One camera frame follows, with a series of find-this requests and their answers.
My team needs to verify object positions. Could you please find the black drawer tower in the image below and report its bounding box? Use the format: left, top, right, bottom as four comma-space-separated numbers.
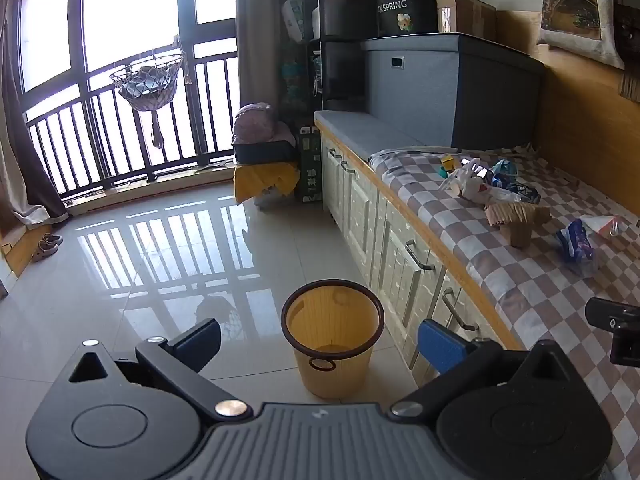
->
305, 0, 378, 113

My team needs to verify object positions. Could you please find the white orange plastic wrapper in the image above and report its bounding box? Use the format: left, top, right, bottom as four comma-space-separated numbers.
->
579, 214, 630, 238

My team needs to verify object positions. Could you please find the torn cardboard piece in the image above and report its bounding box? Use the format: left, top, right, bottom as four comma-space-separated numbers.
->
485, 201, 552, 249

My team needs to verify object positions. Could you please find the white teal snack wrapper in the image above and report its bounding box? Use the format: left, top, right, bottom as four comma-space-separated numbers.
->
492, 159, 519, 187

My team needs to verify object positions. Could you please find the large black framed window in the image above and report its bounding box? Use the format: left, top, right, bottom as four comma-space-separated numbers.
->
15, 0, 240, 183

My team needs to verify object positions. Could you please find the purple floral packet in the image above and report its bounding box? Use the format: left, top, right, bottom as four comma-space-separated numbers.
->
556, 218, 598, 278

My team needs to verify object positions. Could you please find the clear plastic storage box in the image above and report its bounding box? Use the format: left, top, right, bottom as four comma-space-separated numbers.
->
252, 186, 296, 208

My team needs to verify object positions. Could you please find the cardboard box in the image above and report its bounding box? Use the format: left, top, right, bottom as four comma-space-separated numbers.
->
435, 0, 498, 41

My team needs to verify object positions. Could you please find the black round tin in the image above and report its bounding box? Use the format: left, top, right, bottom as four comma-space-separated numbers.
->
376, 0, 440, 38

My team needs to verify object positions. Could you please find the grey seat pad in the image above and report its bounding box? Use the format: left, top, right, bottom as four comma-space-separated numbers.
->
314, 109, 436, 161

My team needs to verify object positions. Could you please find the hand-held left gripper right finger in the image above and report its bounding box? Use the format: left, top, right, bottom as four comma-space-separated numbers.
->
390, 319, 578, 418

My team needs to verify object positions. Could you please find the brown white checkered blanket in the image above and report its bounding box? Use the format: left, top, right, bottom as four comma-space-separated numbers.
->
369, 142, 640, 480

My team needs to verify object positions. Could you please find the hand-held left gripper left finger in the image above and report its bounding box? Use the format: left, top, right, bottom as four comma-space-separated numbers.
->
65, 318, 252, 421

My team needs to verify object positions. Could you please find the white plastic bag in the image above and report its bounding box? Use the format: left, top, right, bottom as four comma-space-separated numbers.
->
439, 157, 521, 206

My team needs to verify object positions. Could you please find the hanging macrame wire basket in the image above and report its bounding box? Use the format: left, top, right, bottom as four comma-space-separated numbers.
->
109, 35, 185, 150

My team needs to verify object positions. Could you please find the black balcony railing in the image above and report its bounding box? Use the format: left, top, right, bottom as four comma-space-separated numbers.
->
25, 52, 241, 197

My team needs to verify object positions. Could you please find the yellow plastic waste bin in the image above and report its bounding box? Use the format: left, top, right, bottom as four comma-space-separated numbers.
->
281, 279, 386, 401

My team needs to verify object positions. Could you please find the dark blue snack wrapper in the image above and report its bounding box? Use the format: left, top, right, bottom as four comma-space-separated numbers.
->
492, 180, 542, 205

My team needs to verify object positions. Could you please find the yellow cloth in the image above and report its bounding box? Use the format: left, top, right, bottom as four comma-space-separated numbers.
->
234, 160, 301, 205

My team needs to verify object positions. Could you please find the pink cushion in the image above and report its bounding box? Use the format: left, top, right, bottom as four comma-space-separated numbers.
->
232, 102, 296, 146

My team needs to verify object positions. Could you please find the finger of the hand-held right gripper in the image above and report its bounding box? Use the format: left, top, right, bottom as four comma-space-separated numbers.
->
585, 297, 640, 332

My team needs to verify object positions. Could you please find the white cabinet with wooden top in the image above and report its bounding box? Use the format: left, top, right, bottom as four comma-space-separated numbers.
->
320, 127, 523, 388

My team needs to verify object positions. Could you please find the brown curtain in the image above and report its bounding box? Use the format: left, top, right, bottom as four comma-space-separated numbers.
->
0, 0, 71, 226

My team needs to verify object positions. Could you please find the grey curtain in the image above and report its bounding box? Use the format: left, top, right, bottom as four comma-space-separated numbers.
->
235, 0, 313, 111

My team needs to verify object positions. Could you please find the printed throw pillow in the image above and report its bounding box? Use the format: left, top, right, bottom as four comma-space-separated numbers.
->
539, 0, 626, 71

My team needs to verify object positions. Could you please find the grey fabric storage box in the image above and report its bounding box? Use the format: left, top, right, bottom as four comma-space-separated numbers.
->
361, 32, 546, 151

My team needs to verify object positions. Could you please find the white green printed package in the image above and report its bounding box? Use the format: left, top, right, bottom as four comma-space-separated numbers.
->
282, 0, 306, 43

